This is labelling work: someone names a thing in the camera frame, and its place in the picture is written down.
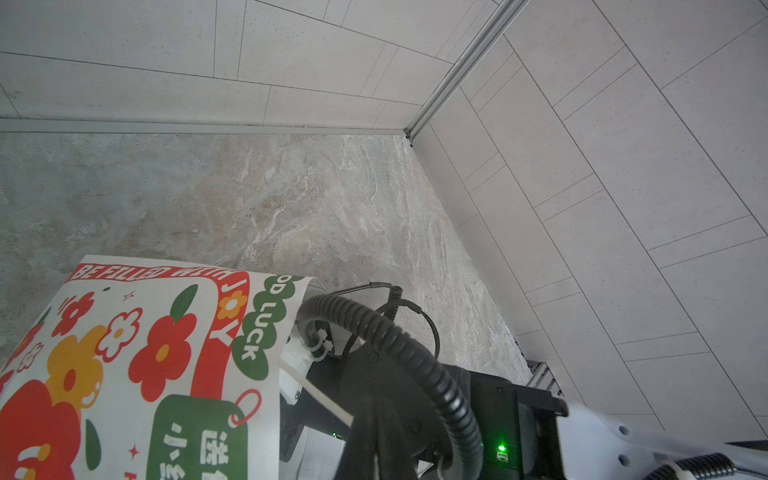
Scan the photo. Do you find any white floral paper bag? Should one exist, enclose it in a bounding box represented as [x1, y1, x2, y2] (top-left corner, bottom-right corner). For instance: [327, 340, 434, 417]
[1, 255, 324, 479]

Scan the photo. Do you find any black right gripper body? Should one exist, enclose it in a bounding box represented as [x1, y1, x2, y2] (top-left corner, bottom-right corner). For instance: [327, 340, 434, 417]
[280, 346, 567, 479]

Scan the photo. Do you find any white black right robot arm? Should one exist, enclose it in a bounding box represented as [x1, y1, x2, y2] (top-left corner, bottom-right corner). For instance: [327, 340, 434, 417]
[280, 341, 767, 479]

